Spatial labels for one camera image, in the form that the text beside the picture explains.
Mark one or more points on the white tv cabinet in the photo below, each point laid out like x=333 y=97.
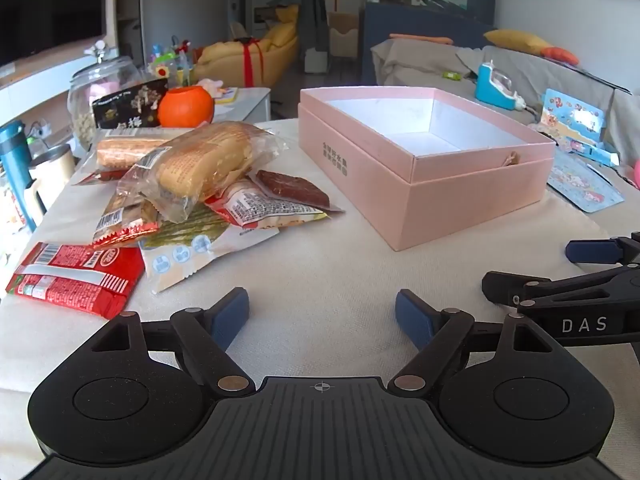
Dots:
x=45 y=80

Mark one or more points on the grey coat on rack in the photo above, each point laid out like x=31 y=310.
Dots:
x=310 y=10

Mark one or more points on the dark blue cabinet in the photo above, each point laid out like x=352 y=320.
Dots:
x=380 y=25

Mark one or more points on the red white snack packet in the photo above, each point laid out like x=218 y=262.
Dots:
x=245 y=205

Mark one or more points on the colourful toy heap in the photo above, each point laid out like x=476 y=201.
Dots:
x=170 y=62

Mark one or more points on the grey covered sofa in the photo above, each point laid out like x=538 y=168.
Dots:
x=425 y=62

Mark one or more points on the black television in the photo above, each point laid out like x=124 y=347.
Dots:
x=50 y=0

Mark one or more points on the orange pumpkin bucket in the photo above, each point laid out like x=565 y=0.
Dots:
x=186 y=107

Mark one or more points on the dark red meat packet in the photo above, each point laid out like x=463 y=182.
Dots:
x=295 y=187

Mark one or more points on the blue cartoon picture box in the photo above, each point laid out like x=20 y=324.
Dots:
x=570 y=115

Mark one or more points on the orange pillow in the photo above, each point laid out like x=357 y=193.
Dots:
x=560 y=55

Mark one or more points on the pink plush toy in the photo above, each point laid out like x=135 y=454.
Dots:
x=210 y=86

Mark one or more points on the blue cartoon puzzle board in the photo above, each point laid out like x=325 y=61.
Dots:
x=585 y=185

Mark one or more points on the large red snack packet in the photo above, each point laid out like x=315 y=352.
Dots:
x=75 y=275

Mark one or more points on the white coffee table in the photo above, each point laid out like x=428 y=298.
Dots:
x=250 y=102

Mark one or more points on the yellow pillow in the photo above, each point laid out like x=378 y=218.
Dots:
x=517 y=41

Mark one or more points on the white storage box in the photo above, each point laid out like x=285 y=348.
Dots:
x=316 y=61

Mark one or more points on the yellow sofa with red ribbon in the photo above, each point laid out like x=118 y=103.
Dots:
x=225 y=60

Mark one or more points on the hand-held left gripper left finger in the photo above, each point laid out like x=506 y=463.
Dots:
x=230 y=312

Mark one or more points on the white tablecloth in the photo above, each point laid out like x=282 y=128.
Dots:
x=325 y=270

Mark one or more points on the beige cup with lid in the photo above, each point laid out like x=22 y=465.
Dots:
x=52 y=175

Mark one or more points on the teal thermos bottle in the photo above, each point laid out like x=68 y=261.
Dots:
x=12 y=170

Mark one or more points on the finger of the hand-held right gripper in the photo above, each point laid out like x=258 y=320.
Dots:
x=595 y=252
x=500 y=283

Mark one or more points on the black snack bag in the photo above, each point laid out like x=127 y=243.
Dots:
x=130 y=105

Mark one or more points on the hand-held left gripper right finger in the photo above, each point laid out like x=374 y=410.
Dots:
x=414 y=316

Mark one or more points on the small green packet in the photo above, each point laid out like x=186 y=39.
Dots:
x=452 y=76

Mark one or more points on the large round bread packet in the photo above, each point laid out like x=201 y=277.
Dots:
x=205 y=160

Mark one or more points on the pink cardboard box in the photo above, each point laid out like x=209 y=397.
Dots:
x=450 y=200

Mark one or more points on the seaweed snack packet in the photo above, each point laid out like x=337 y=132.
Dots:
x=190 y=250

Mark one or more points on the beige chair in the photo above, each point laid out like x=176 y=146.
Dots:
x=342 y=35

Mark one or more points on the long bread packet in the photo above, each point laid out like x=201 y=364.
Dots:
x=125 y=150

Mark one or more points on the red-edged bread packet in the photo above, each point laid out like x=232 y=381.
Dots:
x=120 y=220

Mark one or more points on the pink ball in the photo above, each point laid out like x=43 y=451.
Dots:
x=637 y=174

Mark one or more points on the glass jar with lid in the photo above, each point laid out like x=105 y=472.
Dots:
x=87 y=95

